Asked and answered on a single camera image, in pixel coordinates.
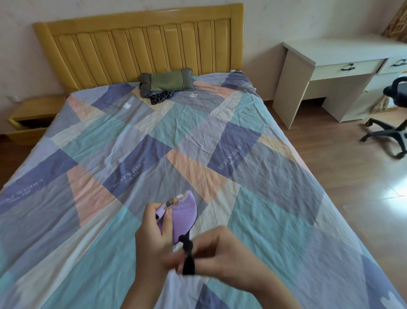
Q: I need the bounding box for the person's right forearm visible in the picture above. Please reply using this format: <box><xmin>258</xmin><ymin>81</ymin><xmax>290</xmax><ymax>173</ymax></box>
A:
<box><xmin>253</xmin><ymin>280</ymin><xmax>302</xmax><ymax>309</ymax></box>

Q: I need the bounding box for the yellow wooden headboard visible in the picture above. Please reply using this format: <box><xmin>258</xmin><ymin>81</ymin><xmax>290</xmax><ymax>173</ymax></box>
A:
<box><xmin>33</xmin><ymin>3</ymin><xmax>244</xmax><ymax>93</ymax></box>

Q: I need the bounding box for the yellow wooden nightstand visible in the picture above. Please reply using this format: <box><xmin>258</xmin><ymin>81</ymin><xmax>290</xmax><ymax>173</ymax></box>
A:
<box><xmin>6</xmin><ymin>94</ymin><xmax>67</xmax><ymax>146</ymax></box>

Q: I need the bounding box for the person's left hand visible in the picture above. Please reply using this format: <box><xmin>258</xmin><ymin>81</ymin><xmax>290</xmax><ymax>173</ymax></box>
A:
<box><xmin>135</xmin><ymin>203</ymin><xmax>175</xmax><ymax>281</ymax></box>

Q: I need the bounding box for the white desk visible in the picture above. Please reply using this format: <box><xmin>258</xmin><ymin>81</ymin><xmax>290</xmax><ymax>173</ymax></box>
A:
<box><xmin>272</xmin><ymin>34</ymin><xmax>407</xmax><ymax>130</ymax></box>

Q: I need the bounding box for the patchwork bed sheet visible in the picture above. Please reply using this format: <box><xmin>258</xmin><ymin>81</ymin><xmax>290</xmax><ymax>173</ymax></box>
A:
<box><xmin>0</xmin><ymin>71</ymin><xmax>407</xmax><ymax>309</ymax></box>

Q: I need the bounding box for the patterned brown curtain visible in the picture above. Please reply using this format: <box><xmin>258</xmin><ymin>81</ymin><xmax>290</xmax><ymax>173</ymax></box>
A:
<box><xmin>381</xmin><ymin>0</ymin><xmax>407</xmax><ymax>36</ymax></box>

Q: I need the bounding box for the purple eye mask black strap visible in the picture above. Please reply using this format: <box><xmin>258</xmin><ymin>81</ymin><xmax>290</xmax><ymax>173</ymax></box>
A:
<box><xmin>156</xmin><ymin>190</ymin><xmax>198</xmax><ymax>276</ymax></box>

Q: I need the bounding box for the person's right hand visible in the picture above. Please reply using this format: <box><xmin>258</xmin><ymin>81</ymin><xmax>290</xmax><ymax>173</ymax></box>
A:
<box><xmin>163</xmin><ymin>226</ymin><xmax>271</xmax><ymax>295</ymax></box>

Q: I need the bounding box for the dark checked cloth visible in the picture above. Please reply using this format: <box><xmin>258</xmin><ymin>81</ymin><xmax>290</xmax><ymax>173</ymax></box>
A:
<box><xmin>150</xmin><ymin>90</ymin><xmax>176</xmax><ymax>105</ymax></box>

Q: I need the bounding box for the black office chair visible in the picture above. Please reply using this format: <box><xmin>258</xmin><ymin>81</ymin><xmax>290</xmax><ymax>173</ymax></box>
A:
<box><xmin>360</xmin><ymin>76</ymin><xmax>407</xmax><ymax>159</ymax></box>

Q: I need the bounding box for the person's left forearm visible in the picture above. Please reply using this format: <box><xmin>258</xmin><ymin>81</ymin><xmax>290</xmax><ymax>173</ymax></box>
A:
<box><xmin>120</xmin><ymin>274</ymin><xmax>170</xmax><ymax>309</ymax></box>

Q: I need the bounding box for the green pillow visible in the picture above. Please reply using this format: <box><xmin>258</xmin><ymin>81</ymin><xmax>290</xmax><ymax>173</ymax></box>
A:
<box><xmin>139</xmin><ymin>68</ymin><xmax>195</xmax><ymax>98</ymax></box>

